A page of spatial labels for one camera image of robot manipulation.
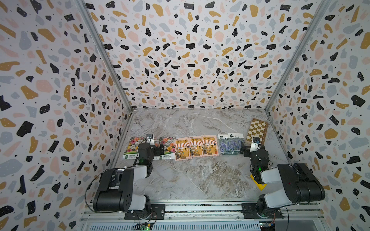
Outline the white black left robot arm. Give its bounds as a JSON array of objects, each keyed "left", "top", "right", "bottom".
[{"left": 92, "top": 142, "right": 164, "bottom": 214}]

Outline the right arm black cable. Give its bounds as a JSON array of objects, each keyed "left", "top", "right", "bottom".
[{"left": 281, "top": 204, "right": 290, "bottom": 231}]

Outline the lavender seed packet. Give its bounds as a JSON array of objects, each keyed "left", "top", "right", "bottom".
[
  {"left": 217, "top": 134, "right": 238, "bottom": 156},
  {"left": 228, "top": 133, "right": 244, "bottom": 153}
]

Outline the left aluminium corner post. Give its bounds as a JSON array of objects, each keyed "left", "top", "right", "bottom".
[{"left": 75, "top": 0, "right": 133, "bottom": 114}]

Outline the yellow plastic frame tool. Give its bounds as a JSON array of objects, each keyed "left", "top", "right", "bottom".
[{"left": 250, "top": 175, "right": 267, "bottom": 191}]

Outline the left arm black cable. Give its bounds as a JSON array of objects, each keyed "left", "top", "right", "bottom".
[{"left": 83, "top": 168, "right": 116, "bottom": 214}]

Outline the sunflower seed packet pink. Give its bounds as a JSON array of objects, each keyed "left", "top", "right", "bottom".
[
  {"left": 174, "top": 138, "right": 191, "bottom": 161},
  {"left": 201, "top": 135, "right": 219, "bottom": 157},
  {"left": 189, "top": 136, "right": 203, "bottom": 157}
]

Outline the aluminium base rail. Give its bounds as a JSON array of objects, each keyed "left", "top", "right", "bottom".
[{"left": 78, "top": 199, "right": 330, "bottom": 231}]

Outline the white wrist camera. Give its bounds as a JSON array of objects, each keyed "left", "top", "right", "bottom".
[
  {"left": 250, "top": 137, "right": 261, "bottom": 152},
  {"left": 145, "top": 133, "right": 155, "bottom": 145}
]

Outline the right aluminium corner post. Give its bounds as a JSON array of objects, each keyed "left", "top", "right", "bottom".
[{"left": 265, "top": 0, "right": 331, "bottom": 113}]

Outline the aluminium corner post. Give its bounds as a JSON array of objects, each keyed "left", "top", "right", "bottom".
[
  {"left": 75, "top": 0, "right": 133, "bottom": 114},
  {"left": 265, "top": 0, "right": 331, "bottom": 113}
]

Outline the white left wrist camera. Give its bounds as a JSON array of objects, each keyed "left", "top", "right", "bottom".
[{"left": 145, "top": 133, "right": 155, "bottom": 145}]

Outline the wooden chessboard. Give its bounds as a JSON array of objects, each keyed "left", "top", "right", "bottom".
[{"left": 246, "top": 118, "right": 269, "bottom": 145}]

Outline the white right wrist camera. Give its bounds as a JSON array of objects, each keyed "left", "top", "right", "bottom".
[{"left": 250, "top": 137, "right": 261, "bottom": 152}]

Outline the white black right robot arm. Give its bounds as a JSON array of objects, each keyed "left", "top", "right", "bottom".
[{"left": 240, "top": 144, "right": 325, "bottom": 218}]

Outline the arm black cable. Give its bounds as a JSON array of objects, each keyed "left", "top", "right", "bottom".
[
  {"left": 83, "top": 168, "right": 116, "bottom": 214},
  {"left": 281, "top": 204, "right": 290, "bottom": 231}
]

